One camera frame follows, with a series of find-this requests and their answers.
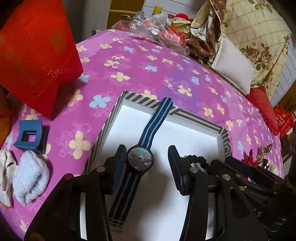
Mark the red heart cushion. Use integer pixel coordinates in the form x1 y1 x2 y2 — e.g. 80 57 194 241
247 87 280 136

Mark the floral beige quilt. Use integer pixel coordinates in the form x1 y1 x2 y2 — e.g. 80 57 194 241
187 1 292 97

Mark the white rolled sock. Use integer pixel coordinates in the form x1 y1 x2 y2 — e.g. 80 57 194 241
13 151 50 206

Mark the santa plush toy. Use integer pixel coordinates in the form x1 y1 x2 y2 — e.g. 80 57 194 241
168 13 194 30

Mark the blue striped strap wristwatch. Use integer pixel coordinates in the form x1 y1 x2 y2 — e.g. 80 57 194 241
108 97 173 232

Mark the white small pillow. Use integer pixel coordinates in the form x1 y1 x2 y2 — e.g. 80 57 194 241
210 34 254 95

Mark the red satin bow clip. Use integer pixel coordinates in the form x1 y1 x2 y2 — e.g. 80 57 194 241
241 149 259 167

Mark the blue square hair claw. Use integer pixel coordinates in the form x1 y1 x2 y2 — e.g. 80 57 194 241
14 120 49 154

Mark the leopard ribbon brown scrunchie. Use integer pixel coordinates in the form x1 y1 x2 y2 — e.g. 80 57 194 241
256 144 273 171

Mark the beige knit glove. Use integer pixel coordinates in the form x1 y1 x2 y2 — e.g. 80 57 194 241
0 149 18 208

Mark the striped white tray box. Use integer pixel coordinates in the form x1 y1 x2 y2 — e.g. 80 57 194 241
85 91 231 240

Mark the red paper bag right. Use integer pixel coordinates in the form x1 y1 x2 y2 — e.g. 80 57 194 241
274 105 295 138

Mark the pink floral bedsheet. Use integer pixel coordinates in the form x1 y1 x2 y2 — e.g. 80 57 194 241
1 30 283 238

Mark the clear plastic bag pile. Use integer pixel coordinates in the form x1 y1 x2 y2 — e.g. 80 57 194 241
111 11 190 56

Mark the black scrunchie hair tie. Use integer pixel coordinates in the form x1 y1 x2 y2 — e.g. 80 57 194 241
186 155 210 173

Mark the red gift bag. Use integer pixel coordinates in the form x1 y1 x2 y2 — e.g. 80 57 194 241
1 1 83 119

